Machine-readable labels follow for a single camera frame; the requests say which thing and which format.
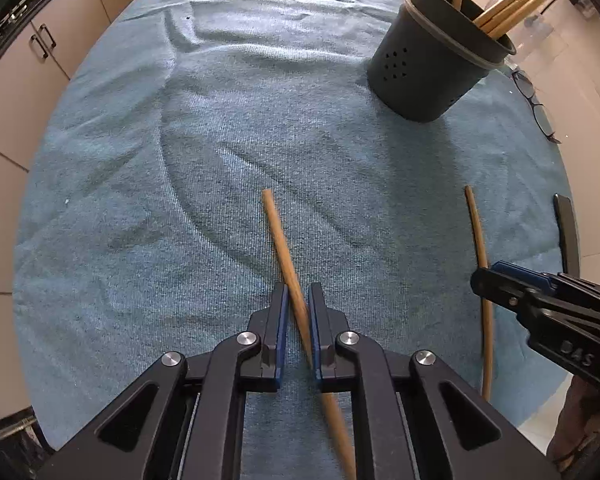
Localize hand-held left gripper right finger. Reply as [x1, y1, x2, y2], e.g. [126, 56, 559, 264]
[307, 282, 563, 480]

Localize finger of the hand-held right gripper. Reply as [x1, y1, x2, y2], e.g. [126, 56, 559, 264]
[471, 267, 533, 322]
[492, 260, 561, 292]

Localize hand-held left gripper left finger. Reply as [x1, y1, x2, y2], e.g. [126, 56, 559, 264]
[37, 282, 289, 480]

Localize black perforated utensil holder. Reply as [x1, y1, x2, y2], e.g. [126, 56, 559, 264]
[366, 0, 517, 123]

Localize person's right forearm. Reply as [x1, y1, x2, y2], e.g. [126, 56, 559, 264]
[546, 374, 600, 473]

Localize black smartphone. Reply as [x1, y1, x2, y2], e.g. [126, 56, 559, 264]
[552, 193, 581, 278]

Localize black eyeglasses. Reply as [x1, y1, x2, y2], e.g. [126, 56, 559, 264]
[511, 69, 562, 145]

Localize blue towel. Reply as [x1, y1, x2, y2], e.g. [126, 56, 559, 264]
[12, 0, 571, 480]

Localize beige kitchen cabinet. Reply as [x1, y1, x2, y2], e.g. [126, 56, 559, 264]
[0, 0, 143, 171]

